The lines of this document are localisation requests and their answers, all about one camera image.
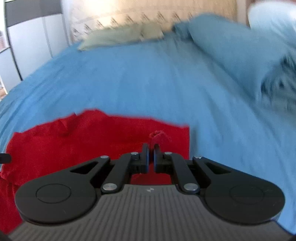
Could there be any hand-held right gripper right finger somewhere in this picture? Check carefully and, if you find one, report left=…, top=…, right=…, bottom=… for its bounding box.
left=154, top=144, right=232, bottom=194

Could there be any beige padded headboard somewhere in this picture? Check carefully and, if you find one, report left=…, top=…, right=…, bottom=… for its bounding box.
left=69, top=0, right=238, bottom=42

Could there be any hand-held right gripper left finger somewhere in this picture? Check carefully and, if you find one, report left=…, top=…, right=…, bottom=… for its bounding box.
left=69, top=143, right=150, bottom=193

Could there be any blue bed sheet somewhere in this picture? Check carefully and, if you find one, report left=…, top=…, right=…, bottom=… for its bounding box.
left=0, top=30, right=296, bottom=234

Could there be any white pillow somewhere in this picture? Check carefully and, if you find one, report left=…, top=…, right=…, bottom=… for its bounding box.
left=248, top=2, right=296, bottom=56

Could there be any dark patterned cloth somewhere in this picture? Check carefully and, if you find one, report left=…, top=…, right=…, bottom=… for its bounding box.
left=261, top=52, right=296, bottom=112

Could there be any white wardrobe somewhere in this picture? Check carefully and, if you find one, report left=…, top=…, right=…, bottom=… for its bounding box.
left=0, top=0, right=70, bottom=81

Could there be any pale green pillow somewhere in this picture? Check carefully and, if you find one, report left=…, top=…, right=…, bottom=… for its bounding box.
left=77, top=23, right=165, bottom=51

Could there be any blue pillow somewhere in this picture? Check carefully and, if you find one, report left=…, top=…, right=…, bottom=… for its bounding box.
left=172, top=13, right=287, bottom=100

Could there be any red small garment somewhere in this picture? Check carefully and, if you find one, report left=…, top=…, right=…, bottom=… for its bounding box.
left=0, top=109, right=190, bottom=234

